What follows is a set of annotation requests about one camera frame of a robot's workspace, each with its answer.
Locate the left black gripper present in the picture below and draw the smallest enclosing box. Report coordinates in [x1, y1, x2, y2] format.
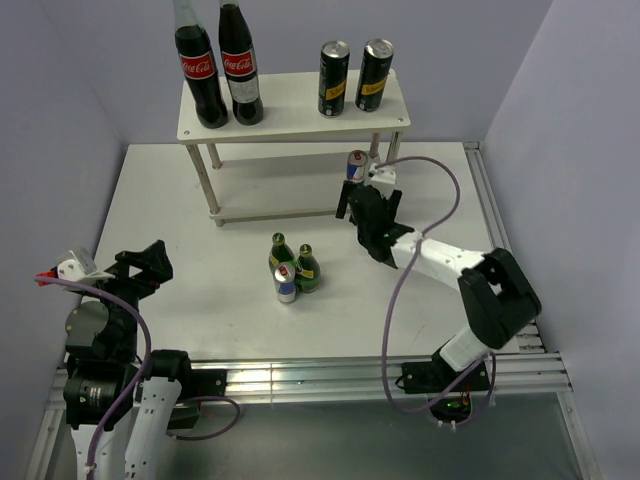
[78, 239, 171, 357]

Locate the Red Bull can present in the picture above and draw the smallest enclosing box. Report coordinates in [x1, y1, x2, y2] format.
[273, 263, 297, 303]
[345, 149, 369, 184]

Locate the dark gold-band beverage can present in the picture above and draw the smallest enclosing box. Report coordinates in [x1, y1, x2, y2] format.
[355, 38, 394, 112]

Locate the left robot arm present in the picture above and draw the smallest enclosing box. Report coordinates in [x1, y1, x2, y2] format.
[56, 240, 195, 479]

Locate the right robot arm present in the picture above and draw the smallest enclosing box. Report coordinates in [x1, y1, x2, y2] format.
[336, 181, 542, 394]

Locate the white two-tier shelf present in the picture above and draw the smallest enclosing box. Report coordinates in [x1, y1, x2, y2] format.
[177, 72, 411, 226]

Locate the front green glass bottle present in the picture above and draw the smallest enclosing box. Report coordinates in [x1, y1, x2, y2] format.
[295, 244, 321, 293]

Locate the green glass bottle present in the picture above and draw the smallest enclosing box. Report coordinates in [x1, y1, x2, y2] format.
[268, 232, 296, 272]
[295, 244, 321, 293]

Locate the rear green glass bottle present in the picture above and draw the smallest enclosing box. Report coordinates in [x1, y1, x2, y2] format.
[268, 232, 296, 272]

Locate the right Coca-Cola glass bottle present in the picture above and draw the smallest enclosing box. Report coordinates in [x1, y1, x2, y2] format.
[218, 1, 264, 126]

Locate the coca-cola glass bottle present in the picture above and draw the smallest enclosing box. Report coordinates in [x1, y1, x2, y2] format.
[172, 0, 228, 129]
[218, 1, 264, 126]

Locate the left Coca-Cola glass bottle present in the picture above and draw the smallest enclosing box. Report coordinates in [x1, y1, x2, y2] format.
[172, 0, 228, 129]

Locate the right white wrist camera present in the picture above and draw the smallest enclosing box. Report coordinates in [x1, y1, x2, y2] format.
[365, 163, 397, 199]

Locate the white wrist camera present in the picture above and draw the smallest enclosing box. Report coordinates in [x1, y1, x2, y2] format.
[365, 163, 397, 199]
[37, 247, 114, 286]

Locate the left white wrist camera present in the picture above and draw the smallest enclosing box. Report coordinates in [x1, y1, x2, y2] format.
[37, 247, 114, 286]

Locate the aluminium frame rail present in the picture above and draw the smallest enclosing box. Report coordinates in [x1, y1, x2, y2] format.
[24, 141, 601, 480]

